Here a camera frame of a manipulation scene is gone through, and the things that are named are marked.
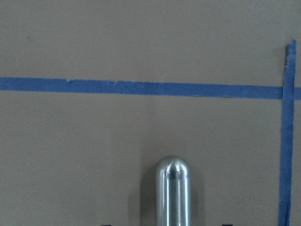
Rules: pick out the steel muddler with black tip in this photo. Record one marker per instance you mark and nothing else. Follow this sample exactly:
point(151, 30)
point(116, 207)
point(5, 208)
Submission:
point(172, 192)

